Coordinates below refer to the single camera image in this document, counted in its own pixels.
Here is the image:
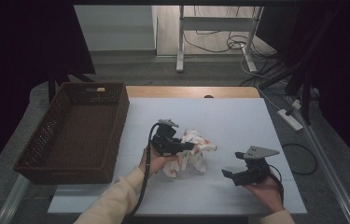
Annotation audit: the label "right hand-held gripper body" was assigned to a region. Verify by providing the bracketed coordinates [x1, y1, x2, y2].
[231, 145, 281, 188]

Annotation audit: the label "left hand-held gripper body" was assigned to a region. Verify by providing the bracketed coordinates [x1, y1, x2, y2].
[150, 119, 184, 156]

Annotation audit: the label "white patterned baby pants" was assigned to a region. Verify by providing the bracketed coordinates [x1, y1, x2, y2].
[161, 128, 218, 179]

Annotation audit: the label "brown wicker basket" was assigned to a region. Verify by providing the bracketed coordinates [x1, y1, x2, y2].
[13, 81, 131, 185]

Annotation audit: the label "person's left hand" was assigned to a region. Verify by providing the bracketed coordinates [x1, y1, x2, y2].
[138, 145, 180, 179]

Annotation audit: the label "person's right hand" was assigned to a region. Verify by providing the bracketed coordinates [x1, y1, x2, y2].
[243, 178, 286, 215]

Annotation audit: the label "white power strip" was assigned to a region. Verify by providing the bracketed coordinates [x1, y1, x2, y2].
[276, 107, 304, 132]

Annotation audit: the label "dark curtain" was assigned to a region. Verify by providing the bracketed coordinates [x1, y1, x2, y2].
[0, 0, 96, 185]
[256, 0, 350, 178]

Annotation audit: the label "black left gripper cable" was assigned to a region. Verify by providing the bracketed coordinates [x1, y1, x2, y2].
[129, 121, 164, 218]

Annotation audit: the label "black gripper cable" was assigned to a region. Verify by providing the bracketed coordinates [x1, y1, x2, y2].
[129, 121, 164, 218]
[267, 163, 286, 203]

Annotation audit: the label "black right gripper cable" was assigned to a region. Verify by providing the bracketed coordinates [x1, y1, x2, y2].
[267, 163, 286, 203]

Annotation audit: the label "black looped floor cable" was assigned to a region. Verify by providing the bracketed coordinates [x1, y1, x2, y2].
[281, 143, 318, 176]

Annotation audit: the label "white cable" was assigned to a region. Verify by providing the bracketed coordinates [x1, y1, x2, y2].
[240, 46, 284, 111]

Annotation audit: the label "white desk frame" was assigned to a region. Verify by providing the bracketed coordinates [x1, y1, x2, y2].
[175, 5, 265, 74]

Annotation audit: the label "tangle of black cables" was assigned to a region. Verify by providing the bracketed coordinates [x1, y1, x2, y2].
[183, 6, 288, 88]

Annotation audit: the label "white wall panel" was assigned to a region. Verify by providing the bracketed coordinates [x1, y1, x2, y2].
[73, 4, 158, 52]

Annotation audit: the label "black horizontal frame bar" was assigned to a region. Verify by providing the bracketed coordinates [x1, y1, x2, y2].
[73, 0, 350, 7]

